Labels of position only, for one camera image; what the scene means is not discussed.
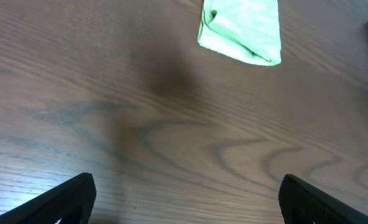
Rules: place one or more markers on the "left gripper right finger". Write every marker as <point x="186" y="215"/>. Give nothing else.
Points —
<point x="302" y="203"/>

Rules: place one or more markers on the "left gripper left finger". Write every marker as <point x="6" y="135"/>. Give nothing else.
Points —
<point x="70" y="202"/>

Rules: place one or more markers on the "green microfiber cloth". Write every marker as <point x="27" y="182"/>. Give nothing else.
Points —
<point x="245" y="30"/>

